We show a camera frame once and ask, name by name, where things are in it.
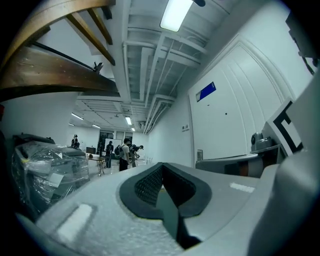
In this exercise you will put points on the table with metal legs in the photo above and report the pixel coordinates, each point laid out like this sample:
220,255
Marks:
96,157

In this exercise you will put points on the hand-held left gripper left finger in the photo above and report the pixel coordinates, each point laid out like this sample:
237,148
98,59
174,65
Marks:
100,200

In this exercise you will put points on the black waist bag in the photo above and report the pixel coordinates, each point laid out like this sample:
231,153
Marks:
300,35

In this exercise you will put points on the dark wooden chair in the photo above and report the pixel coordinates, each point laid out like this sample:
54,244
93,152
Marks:
50,72

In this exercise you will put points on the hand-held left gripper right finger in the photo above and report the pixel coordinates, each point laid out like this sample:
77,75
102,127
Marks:
225,205

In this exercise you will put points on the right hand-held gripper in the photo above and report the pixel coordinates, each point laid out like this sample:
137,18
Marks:
277,136

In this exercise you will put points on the black head-worn camera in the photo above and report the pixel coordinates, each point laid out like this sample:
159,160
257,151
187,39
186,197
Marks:
200,2

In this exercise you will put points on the plastic-wrapped black equipment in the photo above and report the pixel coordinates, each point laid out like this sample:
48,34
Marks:
50,170

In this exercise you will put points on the black metal rod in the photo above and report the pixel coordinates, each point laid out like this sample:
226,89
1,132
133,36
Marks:
62,55

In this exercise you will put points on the white door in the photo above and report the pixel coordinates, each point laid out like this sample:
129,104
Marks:
237,105

